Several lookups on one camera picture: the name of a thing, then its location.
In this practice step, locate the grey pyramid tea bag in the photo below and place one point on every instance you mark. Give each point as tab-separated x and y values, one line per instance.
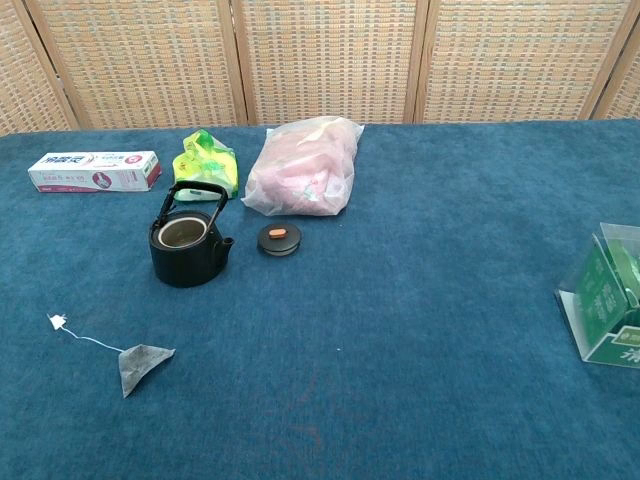
135	365

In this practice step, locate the black teapot lid orange knob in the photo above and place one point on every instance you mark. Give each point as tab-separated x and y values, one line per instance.
280	246

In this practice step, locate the pink cloth in clear bag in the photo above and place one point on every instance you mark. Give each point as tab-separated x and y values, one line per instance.
300	175

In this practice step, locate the black cast iron teapot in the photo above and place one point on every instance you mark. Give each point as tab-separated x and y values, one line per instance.
185	267

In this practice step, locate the blue table cloth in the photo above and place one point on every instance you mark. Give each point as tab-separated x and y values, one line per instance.
400	350

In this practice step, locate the yellow green tissue pack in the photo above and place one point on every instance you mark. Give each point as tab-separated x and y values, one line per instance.
205	160

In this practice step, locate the woven rattan folding screen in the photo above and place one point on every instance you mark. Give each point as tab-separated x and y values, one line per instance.
325	60

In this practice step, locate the white toothpaste box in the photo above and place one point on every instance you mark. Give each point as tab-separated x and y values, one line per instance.
90	172

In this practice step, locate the clear box of green sachets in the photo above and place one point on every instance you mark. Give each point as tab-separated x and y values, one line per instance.
595	300

